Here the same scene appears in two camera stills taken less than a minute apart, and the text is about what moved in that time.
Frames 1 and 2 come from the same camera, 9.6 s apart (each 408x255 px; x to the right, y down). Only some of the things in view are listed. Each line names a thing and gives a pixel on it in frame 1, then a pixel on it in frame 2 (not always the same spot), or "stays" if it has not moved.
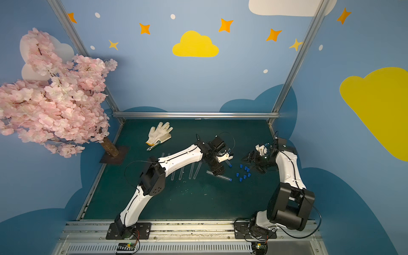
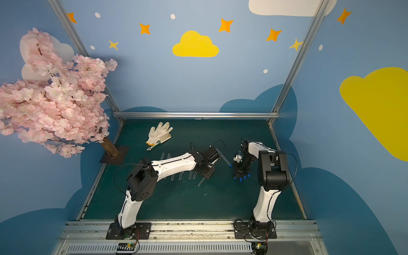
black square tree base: [107, 159] stays
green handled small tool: [150, 148] stays
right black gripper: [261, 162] -> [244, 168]
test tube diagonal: [219, 176] -> [201, 181]
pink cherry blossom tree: [61, 102] stays
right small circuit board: [260, 248] stays
